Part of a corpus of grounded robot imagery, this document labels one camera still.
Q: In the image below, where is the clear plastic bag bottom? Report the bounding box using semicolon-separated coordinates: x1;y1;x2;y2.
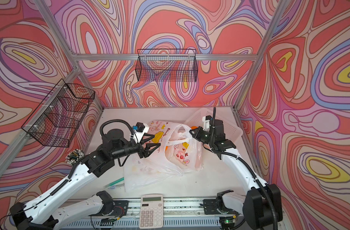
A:
123;155;185;192

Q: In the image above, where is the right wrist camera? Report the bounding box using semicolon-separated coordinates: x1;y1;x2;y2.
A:
202;115;212;131

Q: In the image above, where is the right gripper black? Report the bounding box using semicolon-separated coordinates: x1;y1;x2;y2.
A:
189;126;215;145

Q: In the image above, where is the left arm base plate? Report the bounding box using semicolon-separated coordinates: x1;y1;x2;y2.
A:
91;200;129;217

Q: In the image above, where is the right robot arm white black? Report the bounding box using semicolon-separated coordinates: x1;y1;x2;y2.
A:
190;116;283;230

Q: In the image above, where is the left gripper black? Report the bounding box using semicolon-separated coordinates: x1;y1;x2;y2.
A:
111;134;161;162

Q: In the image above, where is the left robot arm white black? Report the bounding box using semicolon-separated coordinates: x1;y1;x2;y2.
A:
10;126;160;230

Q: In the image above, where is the white plastic fruit basket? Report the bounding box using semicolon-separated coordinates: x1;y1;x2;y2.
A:
185;107;244;144

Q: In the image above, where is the printed white plastic bag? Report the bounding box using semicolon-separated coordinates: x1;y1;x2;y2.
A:
165;138;203;173

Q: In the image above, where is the black wire basket left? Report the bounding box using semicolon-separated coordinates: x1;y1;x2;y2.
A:
21;79;95;148

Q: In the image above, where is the black wire basket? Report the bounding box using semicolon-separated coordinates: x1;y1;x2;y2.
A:
135;48;198;82
21;79;95;148

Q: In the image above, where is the green pen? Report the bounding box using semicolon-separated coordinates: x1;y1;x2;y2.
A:
105;177;125;189

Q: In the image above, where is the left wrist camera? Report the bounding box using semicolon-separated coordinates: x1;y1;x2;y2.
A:
133;122;149;143

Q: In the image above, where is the white desk calculator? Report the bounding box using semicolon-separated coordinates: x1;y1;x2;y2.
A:
139;194;164;230

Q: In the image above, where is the cup of pens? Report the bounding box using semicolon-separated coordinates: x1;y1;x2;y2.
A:
65;149;85;165

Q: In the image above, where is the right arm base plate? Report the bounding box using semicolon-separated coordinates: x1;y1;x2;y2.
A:
202;198;243;216

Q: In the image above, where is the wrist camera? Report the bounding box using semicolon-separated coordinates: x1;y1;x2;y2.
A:
202;115;212;131
133;122;149;143

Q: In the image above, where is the black wire basket back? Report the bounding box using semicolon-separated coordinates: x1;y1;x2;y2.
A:
135;48;198;82

